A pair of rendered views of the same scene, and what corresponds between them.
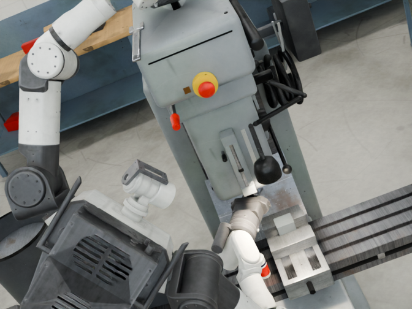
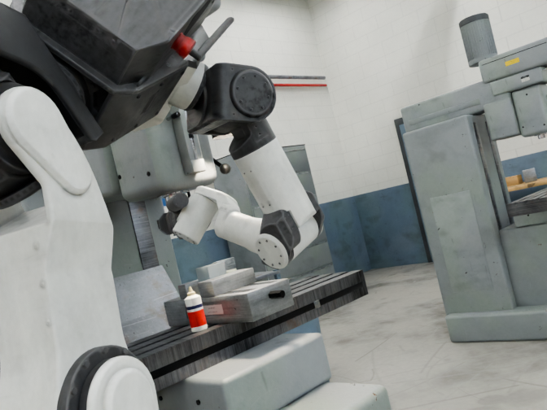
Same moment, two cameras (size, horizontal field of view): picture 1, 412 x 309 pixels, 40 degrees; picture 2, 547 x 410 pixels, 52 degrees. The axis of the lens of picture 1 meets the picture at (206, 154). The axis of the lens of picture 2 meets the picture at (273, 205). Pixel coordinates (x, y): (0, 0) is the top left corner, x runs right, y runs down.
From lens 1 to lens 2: 1.48 m
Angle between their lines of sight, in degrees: 57
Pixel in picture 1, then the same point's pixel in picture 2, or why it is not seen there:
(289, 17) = not seen: hidden behind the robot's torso
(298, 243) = (238, 275)
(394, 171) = not seen: outside the picture
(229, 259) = (196, 216)
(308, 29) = not seen: hidden behind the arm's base
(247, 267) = (231, 202)
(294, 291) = (257, 305)
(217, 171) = (161, 142)
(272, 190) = (157, 305)
